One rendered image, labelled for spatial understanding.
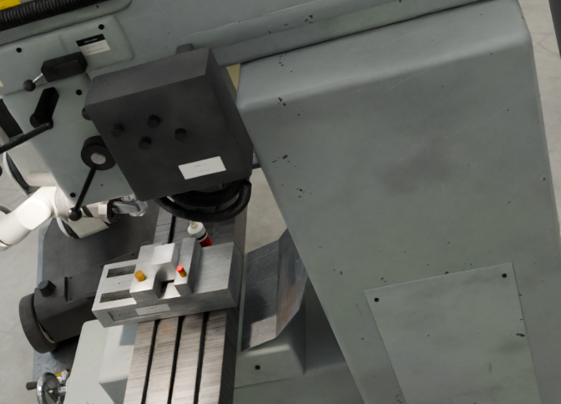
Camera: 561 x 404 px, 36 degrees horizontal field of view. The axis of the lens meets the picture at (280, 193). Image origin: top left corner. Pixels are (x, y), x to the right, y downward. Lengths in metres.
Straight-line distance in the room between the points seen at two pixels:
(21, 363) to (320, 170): 2.32
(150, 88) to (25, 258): 2.89
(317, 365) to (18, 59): 1.02
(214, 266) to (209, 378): 0.28
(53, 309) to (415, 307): 1.38
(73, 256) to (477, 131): 1.80
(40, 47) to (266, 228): 2.14
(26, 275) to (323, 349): 2.14
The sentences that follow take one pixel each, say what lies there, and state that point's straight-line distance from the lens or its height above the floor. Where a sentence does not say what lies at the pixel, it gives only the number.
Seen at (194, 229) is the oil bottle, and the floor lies 1.00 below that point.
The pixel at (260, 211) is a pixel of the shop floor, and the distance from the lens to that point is 3.67.
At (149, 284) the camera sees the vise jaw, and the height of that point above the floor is 1.03.
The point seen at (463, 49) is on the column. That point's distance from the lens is 1.43.
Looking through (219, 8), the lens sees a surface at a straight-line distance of 1.50.
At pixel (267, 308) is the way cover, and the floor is 0.86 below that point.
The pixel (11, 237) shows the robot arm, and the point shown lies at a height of 1.15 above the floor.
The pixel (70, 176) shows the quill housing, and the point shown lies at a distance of 1.80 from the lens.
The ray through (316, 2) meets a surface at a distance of 1.49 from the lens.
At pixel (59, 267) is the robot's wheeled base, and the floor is 0.57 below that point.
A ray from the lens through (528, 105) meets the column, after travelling 1.51.
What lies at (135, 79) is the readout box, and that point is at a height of 1.72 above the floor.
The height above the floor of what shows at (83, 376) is 0.72.
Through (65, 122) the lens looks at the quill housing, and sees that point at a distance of 1.71.
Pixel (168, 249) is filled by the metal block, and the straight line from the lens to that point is 2.05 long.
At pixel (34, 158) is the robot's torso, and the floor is 1.06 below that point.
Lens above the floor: 2.36
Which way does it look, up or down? 39 degrees down
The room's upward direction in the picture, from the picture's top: 23 degrees counter-clockwise
